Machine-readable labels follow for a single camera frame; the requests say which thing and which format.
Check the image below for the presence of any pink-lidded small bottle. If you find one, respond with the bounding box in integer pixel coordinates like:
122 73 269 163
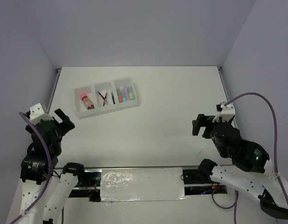
80 93 95 110

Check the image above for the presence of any red pen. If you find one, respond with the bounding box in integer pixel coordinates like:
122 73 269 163
103 91 108 107

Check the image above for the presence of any light blue pen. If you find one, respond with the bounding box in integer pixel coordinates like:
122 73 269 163
111 92 116 105

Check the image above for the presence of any orange highlighter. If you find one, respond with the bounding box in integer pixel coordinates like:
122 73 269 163
117 88 123 103

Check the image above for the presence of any blue highlighter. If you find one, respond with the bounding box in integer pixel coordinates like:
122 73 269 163
121 88 126 102

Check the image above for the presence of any pink highlighter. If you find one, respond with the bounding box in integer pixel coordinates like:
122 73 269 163
123 86 130 101

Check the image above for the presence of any green highlighter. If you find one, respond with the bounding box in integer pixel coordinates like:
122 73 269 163
128 86 135 100

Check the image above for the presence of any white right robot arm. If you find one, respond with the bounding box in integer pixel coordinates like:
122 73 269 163
192 114 288 220

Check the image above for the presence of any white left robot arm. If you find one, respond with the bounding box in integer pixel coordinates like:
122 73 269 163
12 103 86 224

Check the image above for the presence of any white three-compartment tray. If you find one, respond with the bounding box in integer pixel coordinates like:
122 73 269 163
74 77 139 119

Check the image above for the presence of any silver foil cover panel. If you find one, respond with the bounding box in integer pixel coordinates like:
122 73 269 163
100 168 187 202

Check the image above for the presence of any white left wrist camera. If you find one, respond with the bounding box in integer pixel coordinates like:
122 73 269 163
29 103 53 125

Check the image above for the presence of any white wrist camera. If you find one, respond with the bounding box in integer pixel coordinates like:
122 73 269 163
213 102 235 122
29 103 53 125

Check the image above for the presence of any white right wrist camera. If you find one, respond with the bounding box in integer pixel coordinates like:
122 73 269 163
213 102 235 122

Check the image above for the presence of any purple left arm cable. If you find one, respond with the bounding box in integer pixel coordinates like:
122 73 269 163
12 112 65 224

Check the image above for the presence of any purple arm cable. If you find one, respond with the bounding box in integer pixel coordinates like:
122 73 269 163
12 112 65 224
211 92 288 224

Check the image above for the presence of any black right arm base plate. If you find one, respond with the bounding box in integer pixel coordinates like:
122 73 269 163
181 168 221 185

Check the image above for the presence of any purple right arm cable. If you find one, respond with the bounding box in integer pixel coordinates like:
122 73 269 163
211 92 288 224

